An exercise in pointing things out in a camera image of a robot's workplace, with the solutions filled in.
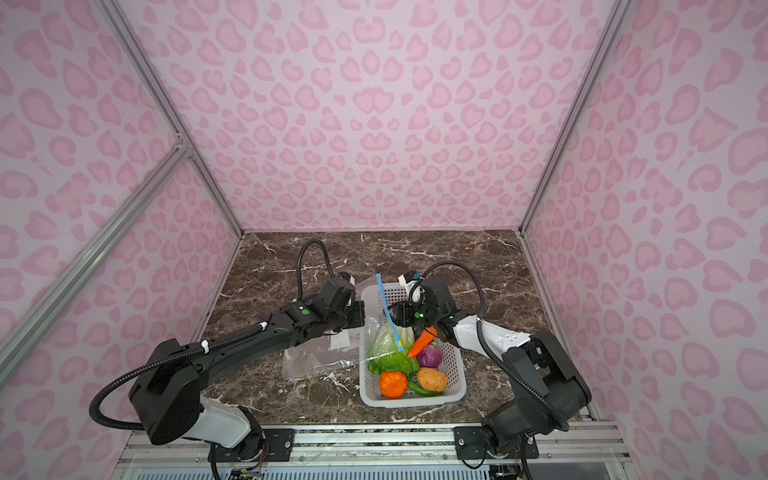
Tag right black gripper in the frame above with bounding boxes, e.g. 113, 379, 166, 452
381, 300, 441, 328

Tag orange toy carrot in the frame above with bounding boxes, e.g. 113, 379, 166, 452
408, 327, 437, 358

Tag clear zip top bag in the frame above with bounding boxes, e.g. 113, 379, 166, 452
281, 273, 404, 380

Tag green white toy cabbage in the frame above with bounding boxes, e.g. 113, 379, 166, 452
366, 325, 420, 377

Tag purple toy onion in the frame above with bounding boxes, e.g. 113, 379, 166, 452
417, 344, 443, 369

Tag orange toy tomato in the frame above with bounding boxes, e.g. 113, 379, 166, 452
379, 371, 409, 400

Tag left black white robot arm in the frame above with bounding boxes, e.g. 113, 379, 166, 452
129, 277, 365, 455

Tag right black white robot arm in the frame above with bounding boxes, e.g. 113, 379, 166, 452
390, 272, 592, 458

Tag white plastic basket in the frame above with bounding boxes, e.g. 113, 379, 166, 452
359, 283, 466, 408

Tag brown toy potato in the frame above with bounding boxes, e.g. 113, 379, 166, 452
417, 367, 448, 393

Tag green toy pepper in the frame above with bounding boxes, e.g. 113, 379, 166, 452
408, 381, 443, 397

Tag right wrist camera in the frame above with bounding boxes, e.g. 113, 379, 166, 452
398, 271, 422, 304

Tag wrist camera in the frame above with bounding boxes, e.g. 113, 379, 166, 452
398, 271, 422, 304
335, 271, 356, 290

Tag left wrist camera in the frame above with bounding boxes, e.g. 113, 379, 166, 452
335, 271, 356, 290

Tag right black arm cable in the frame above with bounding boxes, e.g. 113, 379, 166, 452
419, 260, 571, 433

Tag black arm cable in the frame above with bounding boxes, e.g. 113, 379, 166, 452
419, 260, 571, 433
296, 238, 337, 301

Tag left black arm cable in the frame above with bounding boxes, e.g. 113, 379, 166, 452
296, 238, 337, 301

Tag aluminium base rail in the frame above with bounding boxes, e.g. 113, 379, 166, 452
111, 421, 639, 479

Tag aluminium frame strut left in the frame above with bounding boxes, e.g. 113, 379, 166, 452
1, 141, 188, 385

